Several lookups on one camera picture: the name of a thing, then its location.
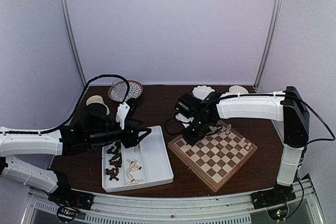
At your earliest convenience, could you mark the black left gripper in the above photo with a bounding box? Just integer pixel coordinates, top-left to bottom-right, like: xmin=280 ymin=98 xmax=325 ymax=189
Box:
xmin=87 ymin=118 xmax=151 ymax=148

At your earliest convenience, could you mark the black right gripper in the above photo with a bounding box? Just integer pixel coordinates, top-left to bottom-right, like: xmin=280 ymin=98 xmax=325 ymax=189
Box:
xmin=181 ymin=117 xmax=213 ymax=145

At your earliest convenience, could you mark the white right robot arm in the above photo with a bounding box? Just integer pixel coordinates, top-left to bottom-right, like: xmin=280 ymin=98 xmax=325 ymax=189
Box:
xmin=174 ymin=86 xmax=310 ymax=204

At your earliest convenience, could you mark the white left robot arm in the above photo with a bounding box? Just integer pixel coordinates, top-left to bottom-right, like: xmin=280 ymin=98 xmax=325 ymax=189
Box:
xmin=1 ymin=103 xmax=152 ymax=205

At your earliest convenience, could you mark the light chess pieces pile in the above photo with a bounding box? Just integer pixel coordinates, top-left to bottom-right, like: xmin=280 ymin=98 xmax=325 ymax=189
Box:
xmin=124 ymin=144 xmax=145 ymax=185

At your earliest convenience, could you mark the dark chess pieces pile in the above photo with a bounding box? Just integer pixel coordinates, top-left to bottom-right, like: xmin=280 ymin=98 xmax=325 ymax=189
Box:
xmin=106 ymin=142 xmax=122 ymax=181

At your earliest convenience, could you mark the wooden chess board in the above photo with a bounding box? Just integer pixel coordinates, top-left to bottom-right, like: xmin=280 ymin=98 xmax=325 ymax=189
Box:
xmin=168 ymin=121 xmax=257 ymax=192

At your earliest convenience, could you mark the white scalloped bowl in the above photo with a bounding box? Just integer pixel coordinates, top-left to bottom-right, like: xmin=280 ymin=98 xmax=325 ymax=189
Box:
xmin=192 ymin=85 xmax=215 ymax=100

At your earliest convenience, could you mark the white plastic tray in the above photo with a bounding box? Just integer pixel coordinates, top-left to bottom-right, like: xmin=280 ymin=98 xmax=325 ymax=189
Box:
xmin=102 ymin=126 xmax=174 ymax=193

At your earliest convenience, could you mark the cream round bowl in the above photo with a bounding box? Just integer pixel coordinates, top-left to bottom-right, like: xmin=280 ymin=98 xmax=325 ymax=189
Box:
xmin=229 ymin=85 xmax=249 ymax=94

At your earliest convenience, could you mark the patterned brown plate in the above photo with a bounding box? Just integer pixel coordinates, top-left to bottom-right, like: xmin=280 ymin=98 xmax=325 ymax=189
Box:
xmin=108 ymin=80 xmax=143 ymax=102

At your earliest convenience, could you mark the clear drinking glass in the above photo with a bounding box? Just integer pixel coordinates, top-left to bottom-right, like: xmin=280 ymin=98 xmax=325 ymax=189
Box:
xmin=112 ymin=79 xmax=127 ymax=99

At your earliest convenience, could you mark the cream ceramic mug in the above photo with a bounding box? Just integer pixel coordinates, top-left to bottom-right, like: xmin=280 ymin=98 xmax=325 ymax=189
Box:
xmin=86 ymin=95 xmax=110 ymax=115

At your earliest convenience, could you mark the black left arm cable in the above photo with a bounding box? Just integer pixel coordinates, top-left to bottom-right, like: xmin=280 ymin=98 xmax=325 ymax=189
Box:
xmin=0 ymin=73 xmax=132 ymax=135

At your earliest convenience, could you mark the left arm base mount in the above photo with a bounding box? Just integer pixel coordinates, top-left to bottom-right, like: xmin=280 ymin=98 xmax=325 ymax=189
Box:
xmin=48 ymin=190 xmax=94 ymax=210

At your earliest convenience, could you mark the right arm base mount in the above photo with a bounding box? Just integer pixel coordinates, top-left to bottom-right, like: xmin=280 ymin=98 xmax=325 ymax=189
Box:
xmin=251 ymin=189 xmax=296 ymax=209

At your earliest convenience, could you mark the right aluminium frame post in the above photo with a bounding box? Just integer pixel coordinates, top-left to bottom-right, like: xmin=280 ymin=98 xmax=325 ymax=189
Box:
xmin=253 ymin=0 xmax=283 ymax=92

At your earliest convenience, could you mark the aluminium frame post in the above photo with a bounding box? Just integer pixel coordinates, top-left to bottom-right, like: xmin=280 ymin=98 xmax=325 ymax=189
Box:
xmin=253 ymin=0 xmax=283 ymax=92
xmin=60 ymin=0 xmax=86 ymax=87

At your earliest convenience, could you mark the left aluminium frame post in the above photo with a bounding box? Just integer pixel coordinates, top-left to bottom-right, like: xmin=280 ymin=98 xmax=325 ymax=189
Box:
xmin=60 ymin=0 xmax=86 ymax=87

